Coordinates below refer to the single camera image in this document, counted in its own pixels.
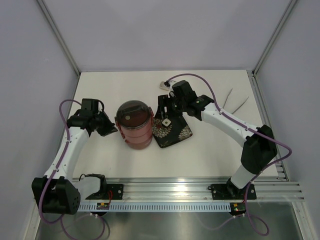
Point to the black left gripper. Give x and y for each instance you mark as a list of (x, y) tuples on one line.
[(109, 128)]

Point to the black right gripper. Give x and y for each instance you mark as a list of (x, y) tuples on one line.
[(164, 101)]

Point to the grey transparent lid red handles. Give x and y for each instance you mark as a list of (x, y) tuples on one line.
[(133, 114)]

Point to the pink bowl with handles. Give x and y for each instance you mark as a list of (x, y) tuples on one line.
[(136, 138)]

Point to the metal food tongs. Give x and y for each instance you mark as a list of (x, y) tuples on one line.
[(233, 103)]

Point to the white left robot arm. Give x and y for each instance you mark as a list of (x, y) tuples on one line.
[(55, 193)]

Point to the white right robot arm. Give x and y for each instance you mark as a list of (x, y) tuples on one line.
[(257, 143)]

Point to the white sushi cube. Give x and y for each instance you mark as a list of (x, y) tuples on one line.
[(166, 122)]

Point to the beige cutlery case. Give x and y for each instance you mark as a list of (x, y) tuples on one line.
[(165, 85)]

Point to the black floral square plate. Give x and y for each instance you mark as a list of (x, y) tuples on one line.
[(177, 132)]

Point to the dark pink bowl front left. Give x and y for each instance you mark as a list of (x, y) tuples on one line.
[(139, 146)]

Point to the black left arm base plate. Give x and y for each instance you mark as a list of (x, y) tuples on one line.
[(112, 191)]

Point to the slotted white cable duct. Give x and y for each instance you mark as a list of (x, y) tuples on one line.
[(155, 207)]

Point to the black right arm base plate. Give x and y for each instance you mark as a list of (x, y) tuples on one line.
[(224, 191)]

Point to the left aluminium post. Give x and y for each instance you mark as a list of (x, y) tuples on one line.
[(57, 34)]

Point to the aluminium post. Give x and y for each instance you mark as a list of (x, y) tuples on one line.
[(57, 34), (275, 35)]

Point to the aluminium front rail frame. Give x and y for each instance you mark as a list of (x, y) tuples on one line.
[(195, 189)]

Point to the right aluminium post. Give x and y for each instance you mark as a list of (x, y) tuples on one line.
[(275, 35)]

